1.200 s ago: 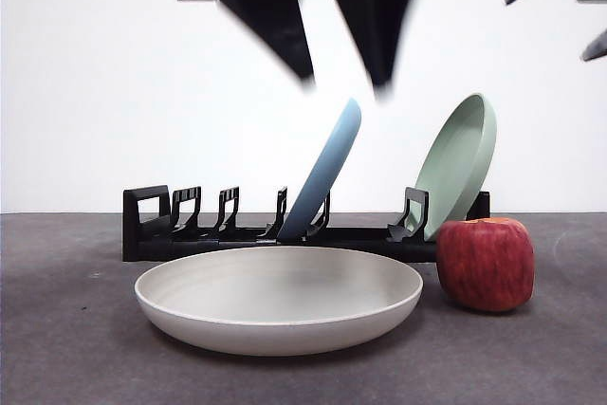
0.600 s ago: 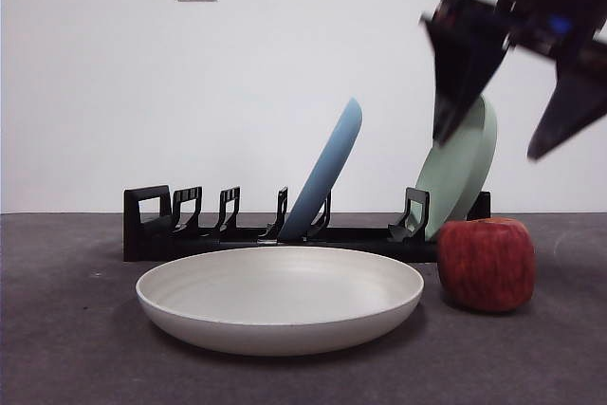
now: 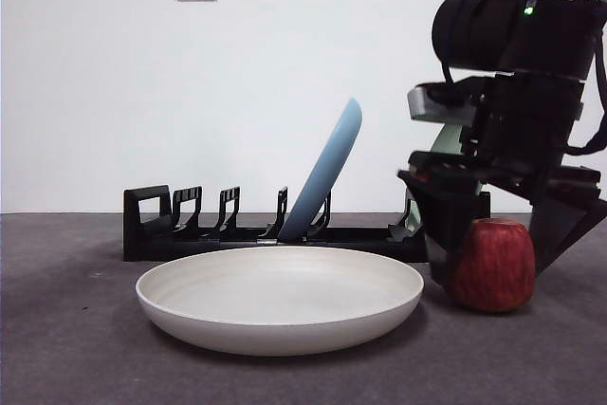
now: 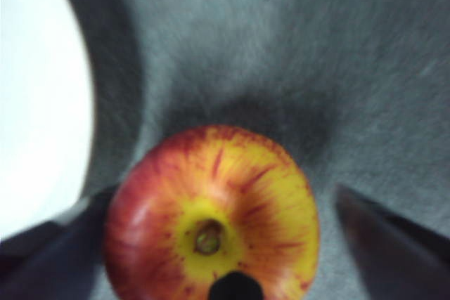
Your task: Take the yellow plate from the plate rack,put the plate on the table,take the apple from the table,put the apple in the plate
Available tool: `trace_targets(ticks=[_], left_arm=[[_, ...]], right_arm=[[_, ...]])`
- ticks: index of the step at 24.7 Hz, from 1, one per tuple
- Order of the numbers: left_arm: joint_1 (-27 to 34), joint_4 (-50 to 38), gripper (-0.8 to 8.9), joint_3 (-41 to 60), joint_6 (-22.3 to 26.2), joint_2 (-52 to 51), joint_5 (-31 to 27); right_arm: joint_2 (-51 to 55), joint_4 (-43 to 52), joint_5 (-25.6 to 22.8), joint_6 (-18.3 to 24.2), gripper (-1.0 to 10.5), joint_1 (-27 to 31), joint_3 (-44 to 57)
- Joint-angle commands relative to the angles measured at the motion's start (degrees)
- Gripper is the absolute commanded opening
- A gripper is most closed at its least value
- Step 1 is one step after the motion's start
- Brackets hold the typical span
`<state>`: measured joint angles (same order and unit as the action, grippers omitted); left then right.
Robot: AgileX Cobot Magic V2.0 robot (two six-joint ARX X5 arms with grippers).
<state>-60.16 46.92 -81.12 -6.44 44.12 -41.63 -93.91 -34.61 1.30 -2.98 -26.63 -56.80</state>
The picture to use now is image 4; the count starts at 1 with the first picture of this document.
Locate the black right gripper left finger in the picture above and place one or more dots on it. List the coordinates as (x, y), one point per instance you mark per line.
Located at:
(52, 265)

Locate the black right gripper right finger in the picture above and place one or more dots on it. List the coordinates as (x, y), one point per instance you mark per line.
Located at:
(404, 261)

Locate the cream yellow plate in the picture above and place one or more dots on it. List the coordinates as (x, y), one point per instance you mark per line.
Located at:
(35, 103)

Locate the red yellow apple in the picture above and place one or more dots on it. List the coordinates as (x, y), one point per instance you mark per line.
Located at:
(253, 191)

